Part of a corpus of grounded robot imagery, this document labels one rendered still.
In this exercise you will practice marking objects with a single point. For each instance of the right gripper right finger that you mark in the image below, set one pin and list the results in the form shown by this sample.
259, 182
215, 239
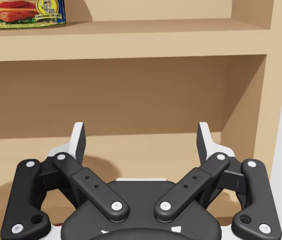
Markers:
193, 181

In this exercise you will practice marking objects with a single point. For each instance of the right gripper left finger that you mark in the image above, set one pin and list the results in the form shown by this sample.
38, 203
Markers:
91, 182

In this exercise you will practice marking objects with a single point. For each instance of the pale wooden shelf unit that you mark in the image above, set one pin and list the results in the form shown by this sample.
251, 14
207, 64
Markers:
141, 82

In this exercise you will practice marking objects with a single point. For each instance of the green and blue rectangular can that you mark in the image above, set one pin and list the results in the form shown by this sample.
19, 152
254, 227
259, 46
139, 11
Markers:
26, 13

